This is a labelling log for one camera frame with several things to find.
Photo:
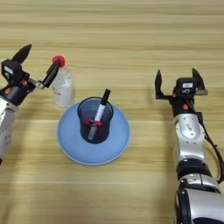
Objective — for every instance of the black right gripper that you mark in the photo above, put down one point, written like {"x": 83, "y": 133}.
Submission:
{"x": 183, "y": 105}

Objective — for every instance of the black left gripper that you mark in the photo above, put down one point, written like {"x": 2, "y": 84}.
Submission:
{"x": 16, "y": 92}

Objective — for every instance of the clear red-capped plastic bottle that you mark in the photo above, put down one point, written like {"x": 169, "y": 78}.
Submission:
{"x": 64, "y": 87}

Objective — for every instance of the red pen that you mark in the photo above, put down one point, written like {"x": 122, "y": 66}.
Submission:
{"x": 87, "y": 120}

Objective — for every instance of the white marker with black cap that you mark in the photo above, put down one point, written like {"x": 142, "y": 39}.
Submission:
{"x": 100, "y": 110}

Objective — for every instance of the black mesh pen cup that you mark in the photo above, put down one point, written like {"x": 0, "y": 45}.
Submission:
{"x": 102, "y": 134}

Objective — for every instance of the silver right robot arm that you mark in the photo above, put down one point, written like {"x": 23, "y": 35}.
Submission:
{"x": 189, "y": 137}

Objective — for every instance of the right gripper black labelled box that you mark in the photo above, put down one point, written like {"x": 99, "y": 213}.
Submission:
{"x": 186, "y": 86}

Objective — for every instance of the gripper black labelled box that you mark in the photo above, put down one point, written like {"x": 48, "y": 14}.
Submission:
{"x": 11, "y": 71}
{"x": 186, "y": 86}

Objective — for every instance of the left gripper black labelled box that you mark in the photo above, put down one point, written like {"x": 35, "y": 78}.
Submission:
{"x": 11, "y": 71}

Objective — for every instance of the blue round plate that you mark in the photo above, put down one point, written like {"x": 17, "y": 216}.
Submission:
{"x": 70, "y": 143}

